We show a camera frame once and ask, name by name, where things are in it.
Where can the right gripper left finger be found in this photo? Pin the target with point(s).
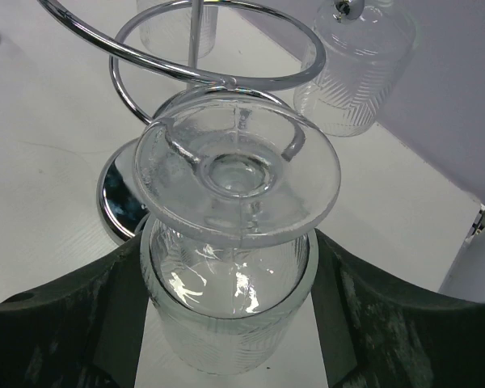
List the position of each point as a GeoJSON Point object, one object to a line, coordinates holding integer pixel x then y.
{"type": "Point", "coordinates": [83, 329]}

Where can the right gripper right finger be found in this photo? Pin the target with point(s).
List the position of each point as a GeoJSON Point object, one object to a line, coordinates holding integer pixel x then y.
{"type": "Point", "coordinates": [377, 330]}

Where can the clear wine glass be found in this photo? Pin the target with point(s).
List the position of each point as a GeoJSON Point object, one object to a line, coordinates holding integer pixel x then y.
{"type": "Point", "coordinates": [235, 182]}
{"type": "Point", "coordinates": [168, 35]}
{"type": "Point", "coordinates": [368, 44]}

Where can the aluminium frame profile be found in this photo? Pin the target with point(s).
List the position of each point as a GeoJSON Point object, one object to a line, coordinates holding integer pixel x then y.
{"type": "Point", "coordinates": [477, 223]}

